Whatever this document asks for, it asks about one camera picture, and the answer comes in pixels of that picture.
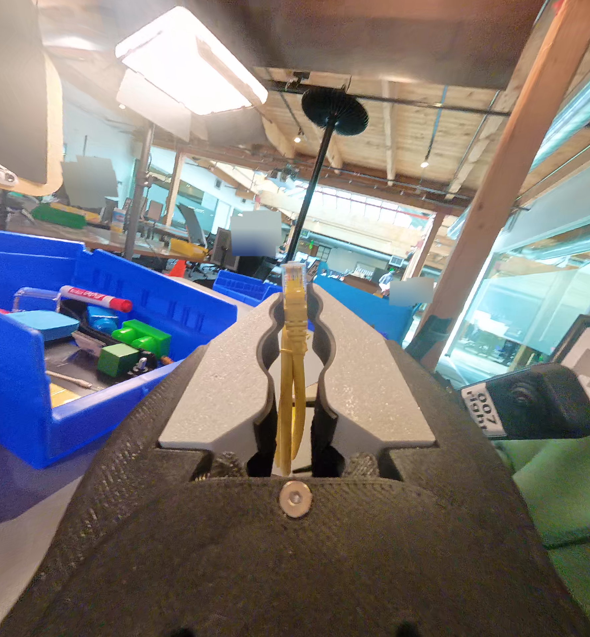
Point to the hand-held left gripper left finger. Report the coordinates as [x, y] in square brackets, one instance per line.
[210, 393]

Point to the light blue foam block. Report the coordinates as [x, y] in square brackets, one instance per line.
[41, 326]

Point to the blue stud brick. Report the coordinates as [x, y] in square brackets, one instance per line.
[103, 319]

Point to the computer monitor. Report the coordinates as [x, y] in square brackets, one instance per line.
[220, 249]

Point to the slim wooden post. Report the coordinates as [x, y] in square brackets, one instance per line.
[424, 244]
[174, 189]

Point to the orange traffic cone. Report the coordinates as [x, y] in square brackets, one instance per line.
[177, 271]

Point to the long yellow block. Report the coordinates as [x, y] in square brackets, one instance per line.
[65, 395]

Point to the green two-stud brick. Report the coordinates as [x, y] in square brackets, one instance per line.
[143, 337]

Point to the green cube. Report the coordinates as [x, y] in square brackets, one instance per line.
[118, 359]

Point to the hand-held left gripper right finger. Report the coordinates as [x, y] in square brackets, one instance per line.
[374, 393]

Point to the long wooden table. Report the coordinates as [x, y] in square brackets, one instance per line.
[100, 239]

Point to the thick wooden post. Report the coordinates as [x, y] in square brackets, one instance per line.
[499, 189]

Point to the ceiling projector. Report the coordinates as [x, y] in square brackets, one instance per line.
[285, 174]

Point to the light blue cart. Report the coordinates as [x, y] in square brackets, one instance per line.
[354, 308]

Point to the metal light stand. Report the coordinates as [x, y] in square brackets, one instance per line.
[140, 199]

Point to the green jacket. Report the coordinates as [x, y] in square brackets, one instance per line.
[564, 487]

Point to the yellow bin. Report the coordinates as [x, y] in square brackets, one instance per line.
[188, 248]

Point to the clear acrylic cube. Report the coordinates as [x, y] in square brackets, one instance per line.
[36, 298]

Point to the framed marker sign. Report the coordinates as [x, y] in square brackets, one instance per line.
[588, 358]

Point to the small blue bin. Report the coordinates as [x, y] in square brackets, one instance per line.
[240, 288]

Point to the dark overhead panel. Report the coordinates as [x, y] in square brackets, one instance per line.
[374, 40]

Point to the studio light panel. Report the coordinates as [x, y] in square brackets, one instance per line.
[185, 59]

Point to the red dry-erase marker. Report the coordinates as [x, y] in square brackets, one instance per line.
[93, 297]

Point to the silver metal piece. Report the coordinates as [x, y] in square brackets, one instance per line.
[85, 344]

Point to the green bin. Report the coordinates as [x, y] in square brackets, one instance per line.
[58, 216]

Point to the black board tan frame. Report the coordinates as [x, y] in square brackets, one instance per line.
[6, 99]

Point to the large blue plastic bin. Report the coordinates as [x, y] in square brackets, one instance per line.
[6, 398]

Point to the black pole round disc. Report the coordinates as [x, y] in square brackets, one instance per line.
[319, 164]

